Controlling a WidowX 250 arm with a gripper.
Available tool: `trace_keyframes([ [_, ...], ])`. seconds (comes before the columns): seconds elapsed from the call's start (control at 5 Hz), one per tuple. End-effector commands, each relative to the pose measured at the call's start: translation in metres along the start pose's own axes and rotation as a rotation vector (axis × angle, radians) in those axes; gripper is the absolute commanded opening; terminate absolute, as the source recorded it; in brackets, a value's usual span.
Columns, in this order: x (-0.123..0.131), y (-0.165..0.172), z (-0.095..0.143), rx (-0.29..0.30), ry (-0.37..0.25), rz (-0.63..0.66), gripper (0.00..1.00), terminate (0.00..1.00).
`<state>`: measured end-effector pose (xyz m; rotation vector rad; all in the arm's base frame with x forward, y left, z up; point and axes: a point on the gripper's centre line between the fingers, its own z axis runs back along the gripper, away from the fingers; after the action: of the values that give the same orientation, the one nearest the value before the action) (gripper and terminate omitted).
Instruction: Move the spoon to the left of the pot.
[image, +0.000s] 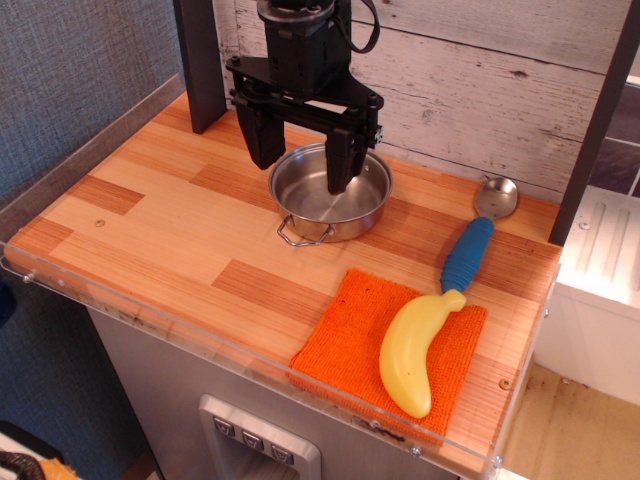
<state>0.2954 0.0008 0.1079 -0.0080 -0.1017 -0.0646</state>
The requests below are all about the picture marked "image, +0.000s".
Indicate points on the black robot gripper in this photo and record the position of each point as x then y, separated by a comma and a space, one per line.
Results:
305, 79

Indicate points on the blue handled metal spoon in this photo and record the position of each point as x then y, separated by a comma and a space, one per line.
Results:
496, 199

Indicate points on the small steel pot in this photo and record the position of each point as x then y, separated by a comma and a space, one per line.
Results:
310, 214

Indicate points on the orange knitted cloth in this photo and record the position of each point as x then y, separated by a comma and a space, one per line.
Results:
340, 359

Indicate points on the yellow plastic banana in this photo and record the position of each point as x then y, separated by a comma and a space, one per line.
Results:
404, 349

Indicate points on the clear acrylic front guard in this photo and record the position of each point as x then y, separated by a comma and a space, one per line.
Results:
258, 305

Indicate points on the grey cabinet with dispenser panel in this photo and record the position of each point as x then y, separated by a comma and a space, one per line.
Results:
216, 400

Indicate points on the orange object bottom left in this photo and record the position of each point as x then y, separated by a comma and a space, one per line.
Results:
22, 466

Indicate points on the dark left upright post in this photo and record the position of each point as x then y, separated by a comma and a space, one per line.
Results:
201, 61

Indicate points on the dark upright post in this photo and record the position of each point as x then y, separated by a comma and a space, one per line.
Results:
201, 61
615, 79

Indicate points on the dark right upright post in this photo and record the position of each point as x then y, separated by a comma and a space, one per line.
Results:
615, 79

